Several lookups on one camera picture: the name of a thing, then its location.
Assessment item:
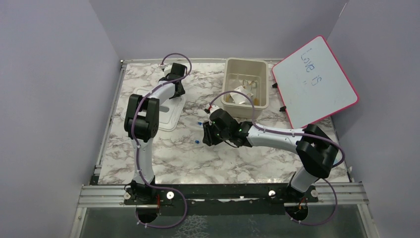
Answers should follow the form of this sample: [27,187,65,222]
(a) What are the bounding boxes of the small clear zip bag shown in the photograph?
[229,86,252,105]

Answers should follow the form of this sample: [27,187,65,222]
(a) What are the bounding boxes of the amber rubber tubing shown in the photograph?
[247,80,260,106]

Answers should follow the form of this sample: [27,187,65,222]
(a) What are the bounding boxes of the metal crucible tongs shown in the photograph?
[242,79,259,99]

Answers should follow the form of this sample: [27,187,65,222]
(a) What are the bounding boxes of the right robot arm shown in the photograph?
[203,109,339,202]

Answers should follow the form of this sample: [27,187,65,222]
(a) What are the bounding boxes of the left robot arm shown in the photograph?
[124,63,188,204]

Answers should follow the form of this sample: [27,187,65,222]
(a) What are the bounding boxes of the beige plastic storage bin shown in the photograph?
[221,58,269,119]

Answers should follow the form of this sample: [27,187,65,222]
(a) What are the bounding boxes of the pink framed whiteboard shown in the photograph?
[271,35,359,129]

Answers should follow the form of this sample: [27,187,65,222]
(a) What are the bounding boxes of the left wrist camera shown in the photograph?
[159,63,173,76]

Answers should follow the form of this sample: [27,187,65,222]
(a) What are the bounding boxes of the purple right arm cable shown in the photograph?
[207,90,346,227]

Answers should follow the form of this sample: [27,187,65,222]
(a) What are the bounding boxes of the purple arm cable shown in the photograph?
[207,90,346,227]
[130,53,193,230]

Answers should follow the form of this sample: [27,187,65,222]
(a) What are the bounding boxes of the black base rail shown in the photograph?
[123,182,318,216]

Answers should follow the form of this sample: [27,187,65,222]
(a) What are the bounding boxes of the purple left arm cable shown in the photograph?
[130,53,193,230]

